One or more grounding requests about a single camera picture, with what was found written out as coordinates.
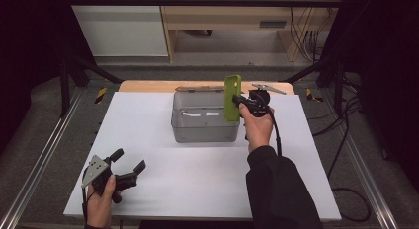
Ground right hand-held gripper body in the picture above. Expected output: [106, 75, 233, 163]
[243, 83, 288, 118]

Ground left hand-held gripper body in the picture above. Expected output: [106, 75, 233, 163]
[80, 154, 138, 204]

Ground green phone case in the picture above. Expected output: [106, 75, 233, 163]
[223, 73, 243, 123]

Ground grey transparent storage box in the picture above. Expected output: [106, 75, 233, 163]
[170, 90, 241, 144]

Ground person's right hand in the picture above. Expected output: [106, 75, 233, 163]
[238, 102, 276, 154]

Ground person's left hand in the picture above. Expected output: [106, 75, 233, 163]
[85, 175, 118, 229]

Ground black metal stand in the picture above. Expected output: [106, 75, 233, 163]
[279, 55, 348, 118]
[58, 53, 124, 118]

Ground wooden desk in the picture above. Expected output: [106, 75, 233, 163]
[157, 0, 344, 63]

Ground white cabinet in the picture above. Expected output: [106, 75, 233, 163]
[64, 0, 170, 58]

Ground right hand-held gripper cable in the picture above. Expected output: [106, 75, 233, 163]
[267, 107, 285, 158]

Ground hand-held gripper cable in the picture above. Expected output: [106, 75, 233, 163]
[267, 107, 285, 158]
[81, 186, 89, 225]

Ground left hand-held gripper cable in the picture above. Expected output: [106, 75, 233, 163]
[81, 186, 89, 225]

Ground aluminium rail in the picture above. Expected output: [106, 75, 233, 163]
[0, 86, 85, 229]
[320, 89, 399, 229]

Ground hanging black desk cables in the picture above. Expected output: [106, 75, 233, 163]
[289, 5, 323, 63]

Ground black floor cables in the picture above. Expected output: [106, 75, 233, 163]
[310, 74, 373, 223]

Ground black horizontal frame bar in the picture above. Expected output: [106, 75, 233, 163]
[64, 0, 344, 8]

